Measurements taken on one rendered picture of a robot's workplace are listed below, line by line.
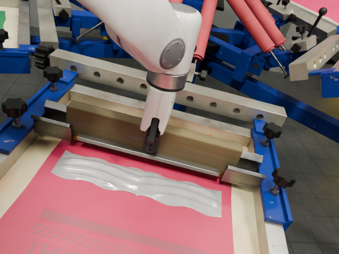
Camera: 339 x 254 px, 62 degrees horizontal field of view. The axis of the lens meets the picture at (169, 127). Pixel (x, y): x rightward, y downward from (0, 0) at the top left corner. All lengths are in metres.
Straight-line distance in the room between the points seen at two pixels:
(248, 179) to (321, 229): 1.59
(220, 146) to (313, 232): 1.60
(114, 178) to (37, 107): 0.26
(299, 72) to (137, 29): 0.63
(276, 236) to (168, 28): 0.42
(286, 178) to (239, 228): 0.13
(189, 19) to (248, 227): 0.41
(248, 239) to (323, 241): 1.56
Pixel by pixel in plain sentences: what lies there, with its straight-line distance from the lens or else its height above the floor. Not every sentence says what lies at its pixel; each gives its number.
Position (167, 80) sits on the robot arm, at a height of 1.19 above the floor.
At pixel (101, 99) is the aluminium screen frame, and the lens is 0.78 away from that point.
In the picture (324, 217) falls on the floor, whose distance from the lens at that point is 2.29.
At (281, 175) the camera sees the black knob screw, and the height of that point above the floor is 1.06.
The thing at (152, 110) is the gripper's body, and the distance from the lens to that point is 0.52.
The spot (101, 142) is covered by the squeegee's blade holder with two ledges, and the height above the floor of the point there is 0.99.
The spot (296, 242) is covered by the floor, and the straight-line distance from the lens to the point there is 2.02.
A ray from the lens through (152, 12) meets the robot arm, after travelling 0.35.
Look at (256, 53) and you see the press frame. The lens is 1.20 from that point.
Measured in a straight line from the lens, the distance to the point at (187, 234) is 0.56.
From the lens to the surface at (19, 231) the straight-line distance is 0.56.
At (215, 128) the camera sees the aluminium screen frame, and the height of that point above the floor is 0.99.
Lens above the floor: 1.42
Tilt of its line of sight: 37 degrees down
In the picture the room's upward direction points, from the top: 15 degrees clockwise
